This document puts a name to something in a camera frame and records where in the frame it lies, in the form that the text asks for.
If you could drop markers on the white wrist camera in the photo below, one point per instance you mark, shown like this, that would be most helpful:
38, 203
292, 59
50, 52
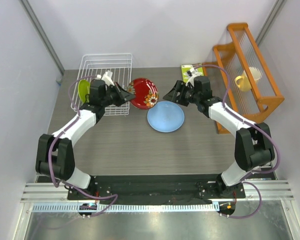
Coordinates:
193, 73
106, 77

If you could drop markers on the green picture book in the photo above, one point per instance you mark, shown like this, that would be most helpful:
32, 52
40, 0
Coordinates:
185, 68

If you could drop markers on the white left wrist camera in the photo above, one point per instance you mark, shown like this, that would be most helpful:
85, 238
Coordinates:
106, 77

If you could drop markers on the orange wooden shelf rack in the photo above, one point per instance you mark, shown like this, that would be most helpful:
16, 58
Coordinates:
229, 60

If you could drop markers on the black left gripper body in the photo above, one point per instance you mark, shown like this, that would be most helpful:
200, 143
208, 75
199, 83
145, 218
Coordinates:
111, 97

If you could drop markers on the aluminium rail frame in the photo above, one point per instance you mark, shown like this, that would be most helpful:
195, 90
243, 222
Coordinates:
159, 207

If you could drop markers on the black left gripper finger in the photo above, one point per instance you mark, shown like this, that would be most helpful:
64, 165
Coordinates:
123, 96
117, 85

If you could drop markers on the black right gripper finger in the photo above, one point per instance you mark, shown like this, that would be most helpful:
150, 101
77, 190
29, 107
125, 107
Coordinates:
171, 96
180, 87

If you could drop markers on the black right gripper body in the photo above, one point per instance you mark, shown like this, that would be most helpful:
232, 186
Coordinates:
193, 96

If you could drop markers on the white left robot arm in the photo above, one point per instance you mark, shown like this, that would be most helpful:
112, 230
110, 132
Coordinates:
55, 152

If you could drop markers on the light blue plate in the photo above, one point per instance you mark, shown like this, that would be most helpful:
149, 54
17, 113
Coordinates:
165, 117

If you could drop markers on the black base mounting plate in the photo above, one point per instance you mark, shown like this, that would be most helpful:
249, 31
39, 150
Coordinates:
158, 190

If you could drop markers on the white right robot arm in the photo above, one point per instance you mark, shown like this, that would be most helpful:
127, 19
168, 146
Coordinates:
253, 146

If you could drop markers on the lime green plate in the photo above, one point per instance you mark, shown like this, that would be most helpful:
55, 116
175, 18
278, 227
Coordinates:
84, 90

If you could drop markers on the red floral plate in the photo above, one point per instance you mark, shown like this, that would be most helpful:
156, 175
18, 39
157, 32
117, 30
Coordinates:
145, 91

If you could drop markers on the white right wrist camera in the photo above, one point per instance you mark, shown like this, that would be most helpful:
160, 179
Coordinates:
193, 73

